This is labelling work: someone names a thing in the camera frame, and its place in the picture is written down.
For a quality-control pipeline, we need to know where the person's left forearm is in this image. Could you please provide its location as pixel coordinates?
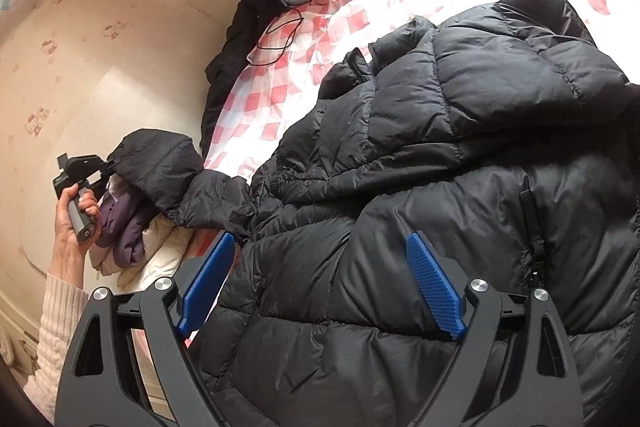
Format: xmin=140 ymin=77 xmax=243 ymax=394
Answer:
xmin=22 ymin=252 xmax=92 ymax=423

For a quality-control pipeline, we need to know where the purple folded quilt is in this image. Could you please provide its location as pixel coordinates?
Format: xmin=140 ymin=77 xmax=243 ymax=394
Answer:
xmin=97 ymin=177 xmax=167 ymax=268

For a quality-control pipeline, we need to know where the bed with red checkered cover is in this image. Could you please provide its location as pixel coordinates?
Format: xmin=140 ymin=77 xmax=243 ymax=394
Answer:
xmin=202 ymin=0 xmax=640 ymax=188

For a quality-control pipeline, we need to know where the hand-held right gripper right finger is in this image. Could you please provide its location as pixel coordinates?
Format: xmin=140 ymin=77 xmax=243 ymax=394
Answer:
xmin=405 ymin=232 xmax=586 ymax=427

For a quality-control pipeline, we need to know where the black clothes hanger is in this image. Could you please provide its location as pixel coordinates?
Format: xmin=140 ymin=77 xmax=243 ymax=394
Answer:
xmin=248 ymin=9 xmax=304 ymax=68

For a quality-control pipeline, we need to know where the person's left hand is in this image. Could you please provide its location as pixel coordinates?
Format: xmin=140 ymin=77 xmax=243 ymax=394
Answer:
xmin=49 ymin=186 xmax=103 ymax=275

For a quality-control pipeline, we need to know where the black puffer jacket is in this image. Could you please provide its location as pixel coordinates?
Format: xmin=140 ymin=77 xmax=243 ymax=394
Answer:
xmin=106 ymin=0 xmax=640 ymax=427

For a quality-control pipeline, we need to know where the black clothing pile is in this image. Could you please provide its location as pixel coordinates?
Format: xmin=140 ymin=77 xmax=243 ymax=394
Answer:
xmin=200 ymin=0 xmax=287 ymax=152

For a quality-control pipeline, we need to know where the cream folded quilt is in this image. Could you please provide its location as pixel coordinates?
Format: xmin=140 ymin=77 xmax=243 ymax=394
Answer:
xmin=90 ymin=212 xmax=222 ymax=293

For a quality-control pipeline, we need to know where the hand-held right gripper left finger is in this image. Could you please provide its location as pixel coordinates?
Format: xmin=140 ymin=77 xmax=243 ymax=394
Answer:
xmin=54 ymin=231 xmax=236 ymax=427

